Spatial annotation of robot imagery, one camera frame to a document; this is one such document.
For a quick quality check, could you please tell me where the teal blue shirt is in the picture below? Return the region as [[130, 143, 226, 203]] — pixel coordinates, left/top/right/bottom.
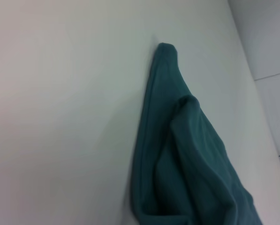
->
[[130, 42, 265, 225]]

